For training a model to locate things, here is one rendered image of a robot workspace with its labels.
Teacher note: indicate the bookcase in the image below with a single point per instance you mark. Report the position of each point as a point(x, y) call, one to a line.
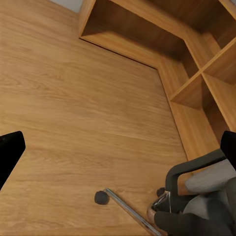
point(208, 27)
point(128, 27)
point(206, 106)

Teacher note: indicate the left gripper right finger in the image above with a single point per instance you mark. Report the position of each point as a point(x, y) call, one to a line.
point(228, 146)

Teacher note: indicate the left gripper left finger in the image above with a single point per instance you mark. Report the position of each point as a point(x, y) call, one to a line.
point(12, 147)

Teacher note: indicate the swivel chair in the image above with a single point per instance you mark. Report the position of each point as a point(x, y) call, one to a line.
point(212, 212)

